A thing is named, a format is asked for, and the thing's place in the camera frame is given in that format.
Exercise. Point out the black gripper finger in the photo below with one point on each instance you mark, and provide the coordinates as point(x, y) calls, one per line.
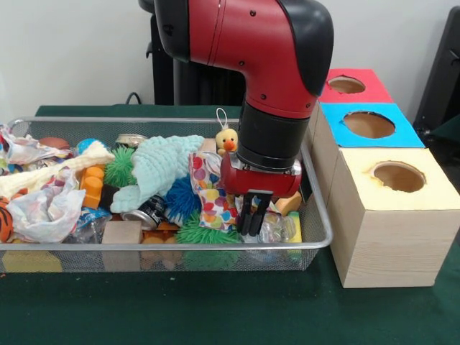
point(247, 215)
point(261, 215)

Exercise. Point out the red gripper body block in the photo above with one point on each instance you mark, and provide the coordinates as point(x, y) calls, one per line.
point(266, 183)

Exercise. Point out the clear plastic bottle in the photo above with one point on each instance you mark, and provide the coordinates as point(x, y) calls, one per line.
point(277, 228)

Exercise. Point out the colourful polka-dot cloth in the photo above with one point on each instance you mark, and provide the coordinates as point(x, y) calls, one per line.
point(212, 205)

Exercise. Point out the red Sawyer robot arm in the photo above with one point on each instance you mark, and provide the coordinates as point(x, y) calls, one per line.
point(244, 43)

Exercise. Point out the shallow clear mesh bin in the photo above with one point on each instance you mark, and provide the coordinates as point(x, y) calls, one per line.
point(144, 259)

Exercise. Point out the wooden box with three holes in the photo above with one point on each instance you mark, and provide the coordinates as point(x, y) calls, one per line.
point(388, 244)

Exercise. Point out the wooden burger toy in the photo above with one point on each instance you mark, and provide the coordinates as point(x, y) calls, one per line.
point(290, 205)

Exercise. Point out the yellow duck toy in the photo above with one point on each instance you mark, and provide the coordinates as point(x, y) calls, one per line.
point(226, 138)

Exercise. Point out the mint green knit cloth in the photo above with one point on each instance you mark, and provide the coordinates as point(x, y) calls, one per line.
point(165, 165)

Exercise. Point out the dark green tablecloth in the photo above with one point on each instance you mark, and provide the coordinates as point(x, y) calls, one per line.
point(215, 309)

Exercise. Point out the black drink can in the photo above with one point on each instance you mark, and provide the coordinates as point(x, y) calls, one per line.
point(144, 214)

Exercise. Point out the green spiky ball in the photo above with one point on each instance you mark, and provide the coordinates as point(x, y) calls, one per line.
point(118, 167)

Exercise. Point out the dark green side table cloth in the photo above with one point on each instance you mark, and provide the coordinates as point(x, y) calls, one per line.
point(447, 129)

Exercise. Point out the white plastic bag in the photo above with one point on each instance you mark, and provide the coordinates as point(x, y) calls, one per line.
point(47, 212)

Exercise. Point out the cream cloth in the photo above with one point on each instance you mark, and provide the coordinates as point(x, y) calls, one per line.
point(50, 174)

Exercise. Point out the black floor stand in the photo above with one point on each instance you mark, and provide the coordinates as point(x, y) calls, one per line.
point(442, 79)

